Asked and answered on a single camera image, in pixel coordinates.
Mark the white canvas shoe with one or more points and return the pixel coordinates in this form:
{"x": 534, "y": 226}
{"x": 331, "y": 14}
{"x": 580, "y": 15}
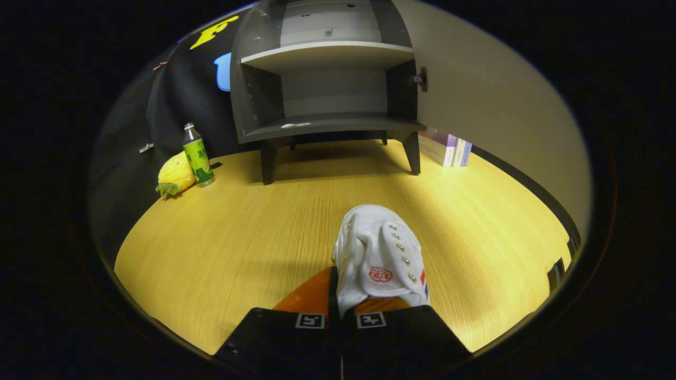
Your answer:
{"x": 377, "y": 248}

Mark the beige shoe cabinet door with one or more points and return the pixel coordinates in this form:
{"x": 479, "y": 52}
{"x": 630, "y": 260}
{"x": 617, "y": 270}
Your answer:
{"x": 501, "y": 105}

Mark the yellow pineapple plush toy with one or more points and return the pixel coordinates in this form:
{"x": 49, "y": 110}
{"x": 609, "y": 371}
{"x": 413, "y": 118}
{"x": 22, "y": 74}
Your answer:
{"x": 176, "y": 174}

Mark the dark grey shoe cabinet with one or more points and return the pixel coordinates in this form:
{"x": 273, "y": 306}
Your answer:
{"x": 327, "y": 55}

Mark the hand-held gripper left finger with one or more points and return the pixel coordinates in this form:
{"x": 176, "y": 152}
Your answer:
{"x": 332, "y": 295}

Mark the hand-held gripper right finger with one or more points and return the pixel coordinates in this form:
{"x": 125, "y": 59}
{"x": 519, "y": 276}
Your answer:
{"x": 412, "y": 338}

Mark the green label drink bottle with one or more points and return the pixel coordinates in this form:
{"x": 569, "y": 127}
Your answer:
{"x": 199, "y": 158}

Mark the black backdrop cloth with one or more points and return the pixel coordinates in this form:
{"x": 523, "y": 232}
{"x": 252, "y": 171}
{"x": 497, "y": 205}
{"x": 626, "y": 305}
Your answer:
{"x": 158, "y": 116}

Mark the red clip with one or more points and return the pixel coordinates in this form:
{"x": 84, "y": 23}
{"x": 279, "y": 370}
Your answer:
{"x": 159, "y": 65}

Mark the silver clip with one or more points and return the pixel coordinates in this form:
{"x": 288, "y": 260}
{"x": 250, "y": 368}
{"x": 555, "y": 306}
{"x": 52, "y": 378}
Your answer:
{"x": 146, "y": 148}

